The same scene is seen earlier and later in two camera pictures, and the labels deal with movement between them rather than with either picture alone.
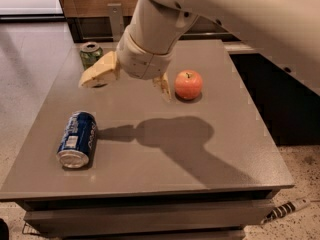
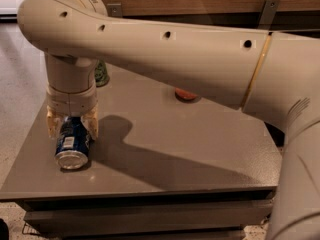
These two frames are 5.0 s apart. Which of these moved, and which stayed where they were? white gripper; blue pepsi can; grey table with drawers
Moved: white gripper
Stayed: blue pepsi can; grey table with drawers
